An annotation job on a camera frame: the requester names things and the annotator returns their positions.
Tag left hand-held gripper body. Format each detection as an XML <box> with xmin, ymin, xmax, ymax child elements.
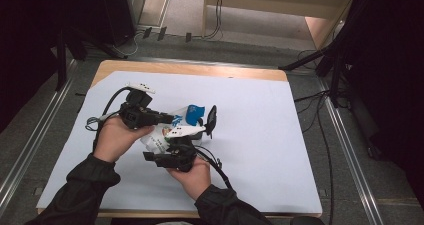
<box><xmin>119</xmin><ymin>82</ymin><xmax>161</xmax><ymax>130</ymax></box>

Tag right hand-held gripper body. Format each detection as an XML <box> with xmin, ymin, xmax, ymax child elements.
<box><xmin>155</xmin><ymin>124</ymin><xmax>207</xmax><ymax>172</ymax></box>

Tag blue and white snack pouch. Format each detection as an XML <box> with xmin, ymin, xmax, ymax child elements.
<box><xmin>139</xmin><ymin>104</ymin><xmax>206</xmax><ymax>154</ymax></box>

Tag clear jar with black lid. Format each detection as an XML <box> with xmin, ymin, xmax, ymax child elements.
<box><xmin>186</xmin><ymin>104</ymin><xmax>218</xmax><ymax>141</ymax></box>

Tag person's right hand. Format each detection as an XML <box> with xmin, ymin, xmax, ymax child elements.
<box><xmin>166</xmin><ymin>158</ymin><xmax>213</xmax><ymax>202</ymax></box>

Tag person's left hand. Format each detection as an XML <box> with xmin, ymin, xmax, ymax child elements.
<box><xmin>93</xmin><ymin>116</ymin><xmax>155</xmax><ymax>163</ymax></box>

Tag wooden table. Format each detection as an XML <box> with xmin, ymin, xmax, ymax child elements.
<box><xmin>36</xmin><ymin>59</ymin><xmax>323</xmax><ymax>219</ymax></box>

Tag grey cloth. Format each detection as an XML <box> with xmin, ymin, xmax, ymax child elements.
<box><xmin>154</xmin><ymin>220</ymin><xmax>194</xmax><ymax>225</ymax></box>

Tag white table mat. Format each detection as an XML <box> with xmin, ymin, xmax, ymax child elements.
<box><xmin>36</xmin><ymin>70</ymin><xmax>323</xmax><ymax>216</ymax></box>

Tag black metal stand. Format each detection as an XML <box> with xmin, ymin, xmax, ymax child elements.
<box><xmin>54</xmin><ymin>24</ymin><xmax>128</xmax><ymax>92</ymax></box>

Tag black cabinet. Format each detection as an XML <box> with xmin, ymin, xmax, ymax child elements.
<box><xmin>99</xmin><ymin>0</ymin><xmax>146</xmax><ymax>48</ymax></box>

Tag black tripod stand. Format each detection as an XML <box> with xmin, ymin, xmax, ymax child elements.
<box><xmin>278</xmin><ymin>34</ymin><xmax>354</xmax><ymax>108</ymax></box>

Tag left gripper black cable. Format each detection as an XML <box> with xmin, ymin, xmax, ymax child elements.
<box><xmin>84</xmin><ymin>86</ymin><xmax>133</xmax><ymax>143</ymax></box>

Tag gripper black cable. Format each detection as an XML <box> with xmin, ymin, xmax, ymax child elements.
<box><xmin>194</xmin><ymin>144</ymin><xmax>234</xmax><ymax>190</ymax></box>
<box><xmin>84</xmin><ymin>86</ymin><xmax>133</xmax><ymax>143</ymax></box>

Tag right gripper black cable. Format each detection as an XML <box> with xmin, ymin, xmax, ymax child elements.
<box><xmin>194</xmin><ymin>144</ymin><xmax>234</xmax><ymax>190</ymax></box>

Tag white floor cable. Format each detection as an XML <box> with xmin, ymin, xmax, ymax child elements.
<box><xmin>111</xmin><ymin>30</ymin><xmax>145</xmax><ymax>58</ymax></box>

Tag metal floor rail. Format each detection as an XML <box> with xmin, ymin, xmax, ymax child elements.
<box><xmin>316</xmin><ymin>76</ymin><xmax>384</xmax><ymax>225</ymax></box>
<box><xmin>0</xmin><ymin>59</ymin><xmax>79</xmax><ymax>216</ymax></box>

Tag hanging black cables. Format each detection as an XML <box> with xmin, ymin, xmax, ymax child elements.
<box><xmin>204</xmin><ymin>0</ymin><xmax>225</xmax><ymax>40</ymax></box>

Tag black floor cables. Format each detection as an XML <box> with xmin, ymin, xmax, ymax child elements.
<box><xmin>293</xmin><ymin>49</ymin><xmax>338</xmax><ymax>225</ymax></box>

